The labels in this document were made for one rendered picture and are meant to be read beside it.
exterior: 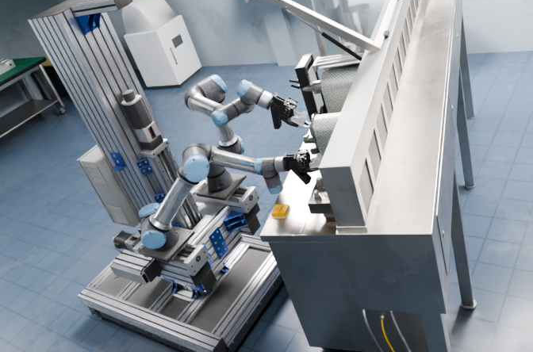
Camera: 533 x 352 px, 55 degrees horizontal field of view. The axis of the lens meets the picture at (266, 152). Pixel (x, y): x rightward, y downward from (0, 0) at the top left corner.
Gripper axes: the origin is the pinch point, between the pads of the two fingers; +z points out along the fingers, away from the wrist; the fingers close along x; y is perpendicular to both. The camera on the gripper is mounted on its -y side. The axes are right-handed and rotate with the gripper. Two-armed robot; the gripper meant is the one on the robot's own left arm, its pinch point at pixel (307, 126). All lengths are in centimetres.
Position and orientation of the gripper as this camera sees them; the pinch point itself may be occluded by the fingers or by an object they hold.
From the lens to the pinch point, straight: 230.1
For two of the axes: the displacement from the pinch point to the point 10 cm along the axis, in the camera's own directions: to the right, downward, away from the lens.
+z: 8.8, 4.7, -0.1
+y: 3.5, -6.8, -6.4
